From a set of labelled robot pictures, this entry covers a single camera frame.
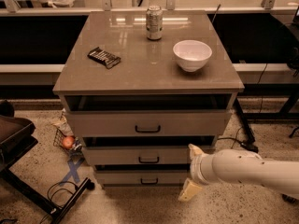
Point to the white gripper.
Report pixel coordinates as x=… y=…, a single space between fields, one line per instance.
x=195 y=168

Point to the grey drawer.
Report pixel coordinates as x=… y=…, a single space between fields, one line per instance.
x=136 y=155
x=142 y=178
x=121 y=124

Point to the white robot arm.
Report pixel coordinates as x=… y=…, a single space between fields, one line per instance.
x=239 y=167

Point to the grey drawer cabinet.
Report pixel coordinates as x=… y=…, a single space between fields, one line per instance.
x=147 y=79

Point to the black stand leg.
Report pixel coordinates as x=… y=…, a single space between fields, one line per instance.
x=248 y=144

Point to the white ceramic bowl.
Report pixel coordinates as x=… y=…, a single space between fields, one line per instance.
x=191 y=55

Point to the blue tape cross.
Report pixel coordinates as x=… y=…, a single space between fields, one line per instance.
x=73 y=166

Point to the red apple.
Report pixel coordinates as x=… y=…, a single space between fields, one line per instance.
x=68 y=142

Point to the black snack bar wrapper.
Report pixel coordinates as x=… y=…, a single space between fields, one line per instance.
x=108 y=60

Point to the silver soda can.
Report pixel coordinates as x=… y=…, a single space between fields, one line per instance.
x=154 y=22

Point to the wire basket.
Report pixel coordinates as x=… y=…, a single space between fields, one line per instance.
x=74 y=151

